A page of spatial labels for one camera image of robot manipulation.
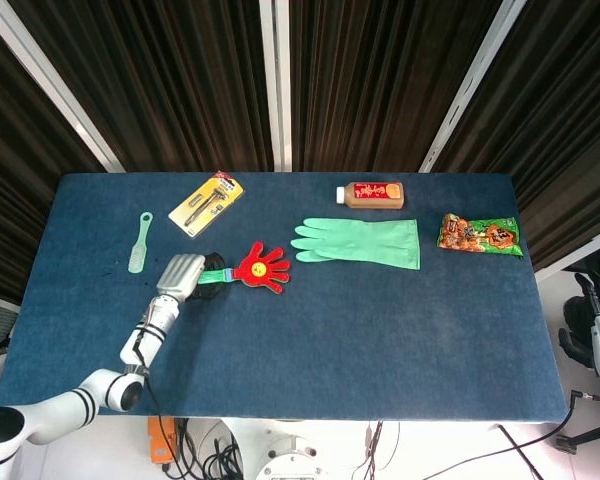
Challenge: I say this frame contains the black cable bundle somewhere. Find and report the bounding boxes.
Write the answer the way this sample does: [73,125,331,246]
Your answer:
[177,419,245,480]

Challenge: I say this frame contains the white aluminium frame post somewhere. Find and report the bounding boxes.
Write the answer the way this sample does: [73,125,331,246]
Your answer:
[258,0,294,174]
[418,0,529,174]
[0,0,126,174]

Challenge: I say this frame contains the black cable with plug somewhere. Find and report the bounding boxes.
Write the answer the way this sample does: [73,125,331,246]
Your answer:
[419,389,600,480]

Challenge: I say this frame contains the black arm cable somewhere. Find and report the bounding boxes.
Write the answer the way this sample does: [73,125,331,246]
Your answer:
[132,329,187,480]

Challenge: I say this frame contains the yellow carded razor pack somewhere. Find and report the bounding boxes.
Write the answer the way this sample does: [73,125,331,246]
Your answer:
[167,170,247,239]

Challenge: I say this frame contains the green rubber glove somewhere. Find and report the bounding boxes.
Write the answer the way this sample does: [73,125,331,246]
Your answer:
[290,217,422,272]

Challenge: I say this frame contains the brown drink bottle red label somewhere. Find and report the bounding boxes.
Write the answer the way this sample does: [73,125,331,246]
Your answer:
[335,181,406,211]

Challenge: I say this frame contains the orange green snack bag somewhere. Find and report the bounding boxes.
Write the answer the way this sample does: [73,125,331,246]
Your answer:
[436,212,524,259]

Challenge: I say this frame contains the black plug connector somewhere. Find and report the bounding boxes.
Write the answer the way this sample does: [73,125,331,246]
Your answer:
[554,427,600,454]

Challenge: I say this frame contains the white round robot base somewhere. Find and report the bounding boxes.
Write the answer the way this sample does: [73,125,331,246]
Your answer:
[254,419,326,480]

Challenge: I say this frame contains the thin red wires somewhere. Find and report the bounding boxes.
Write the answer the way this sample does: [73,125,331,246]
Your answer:
[362,421,389,480]

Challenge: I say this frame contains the red hand clapper toy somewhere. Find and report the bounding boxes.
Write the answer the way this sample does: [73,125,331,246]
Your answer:
[197,241,292,295]

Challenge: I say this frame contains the orange box under table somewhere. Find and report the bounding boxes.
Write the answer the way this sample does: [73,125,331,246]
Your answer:
[147,415,181,466]

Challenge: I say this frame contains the dark brown pleated curtain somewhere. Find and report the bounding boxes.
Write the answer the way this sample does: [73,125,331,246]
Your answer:
[0,0,600,306]

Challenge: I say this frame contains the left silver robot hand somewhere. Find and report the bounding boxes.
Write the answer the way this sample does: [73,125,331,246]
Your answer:
[155,251,227,304]

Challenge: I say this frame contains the light green foot file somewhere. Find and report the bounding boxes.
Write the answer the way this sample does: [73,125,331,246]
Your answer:
[127,211,155,274]

